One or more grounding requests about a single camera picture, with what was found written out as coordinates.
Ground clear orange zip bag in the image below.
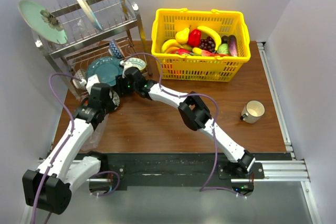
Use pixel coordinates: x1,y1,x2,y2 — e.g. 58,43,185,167
81,112,108,152

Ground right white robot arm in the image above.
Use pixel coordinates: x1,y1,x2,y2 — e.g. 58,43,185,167
116,67,255,178

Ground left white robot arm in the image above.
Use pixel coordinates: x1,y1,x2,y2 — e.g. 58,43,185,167
22,83,117,215

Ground black white leaf bowl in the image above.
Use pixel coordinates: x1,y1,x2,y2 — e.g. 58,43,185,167
110,90,120,111

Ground yellow interior patterned bowl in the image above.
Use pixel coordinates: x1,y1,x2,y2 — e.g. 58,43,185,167
124,57,146,71

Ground teal scalloped plate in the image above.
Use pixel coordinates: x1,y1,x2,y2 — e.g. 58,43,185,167
86,57,123,87

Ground patterned cup on rack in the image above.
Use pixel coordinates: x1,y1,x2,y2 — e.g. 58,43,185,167
72,69,87,90

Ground blue zigzag patterned cup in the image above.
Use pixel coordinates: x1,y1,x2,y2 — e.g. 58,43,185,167
108,39,124,59

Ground yellow banana bunch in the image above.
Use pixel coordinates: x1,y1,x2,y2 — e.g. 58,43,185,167
161,39,192,53

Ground red dragon fruit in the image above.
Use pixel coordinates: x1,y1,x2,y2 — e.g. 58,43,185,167
171,48,193,56

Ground steel two-tier dish rack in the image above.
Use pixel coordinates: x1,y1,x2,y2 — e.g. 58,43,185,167
31,0,154,101

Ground yellow pear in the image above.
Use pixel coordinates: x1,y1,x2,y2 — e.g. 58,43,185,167
175,27,190,45

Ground yellow plastic basket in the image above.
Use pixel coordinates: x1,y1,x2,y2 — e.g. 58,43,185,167
151,8,250,82

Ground corn cob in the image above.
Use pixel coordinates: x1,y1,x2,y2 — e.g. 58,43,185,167
192,47,203,56

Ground watermelon slice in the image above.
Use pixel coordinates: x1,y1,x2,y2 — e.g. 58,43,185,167
201,50,230,58

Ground red bell pepper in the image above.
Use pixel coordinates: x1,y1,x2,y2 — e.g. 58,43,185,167
187,29,202,47

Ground dark purple grapes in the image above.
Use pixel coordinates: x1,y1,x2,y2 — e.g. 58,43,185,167
199,36,215,53

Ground long yellow banana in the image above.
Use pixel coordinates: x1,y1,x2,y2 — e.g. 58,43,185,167
197,26,222,51

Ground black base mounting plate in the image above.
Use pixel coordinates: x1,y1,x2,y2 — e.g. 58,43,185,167
89,153,291,196

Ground green cabbage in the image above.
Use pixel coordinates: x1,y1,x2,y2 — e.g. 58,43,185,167
217,43,230,55

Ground cream and blue plate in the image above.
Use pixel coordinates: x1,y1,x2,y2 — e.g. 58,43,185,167
76,0,103,31

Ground purple eggplant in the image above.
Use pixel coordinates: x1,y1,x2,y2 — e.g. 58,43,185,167
228,35,238,57

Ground mint green floral plate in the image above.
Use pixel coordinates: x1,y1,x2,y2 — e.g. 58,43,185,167
18,0,68,45

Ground cream mug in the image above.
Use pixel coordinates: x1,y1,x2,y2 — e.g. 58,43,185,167
240,100,265,124

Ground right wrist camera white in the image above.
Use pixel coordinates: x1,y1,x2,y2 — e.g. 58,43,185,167
120,60,133,70

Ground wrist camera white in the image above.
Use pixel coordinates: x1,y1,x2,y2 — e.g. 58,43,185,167
120,60,133,70
86,74,100,94

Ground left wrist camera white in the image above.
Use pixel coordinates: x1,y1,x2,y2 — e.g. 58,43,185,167
86,74,100,94

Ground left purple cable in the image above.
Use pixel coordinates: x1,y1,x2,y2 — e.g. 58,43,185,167
30,73,121,224

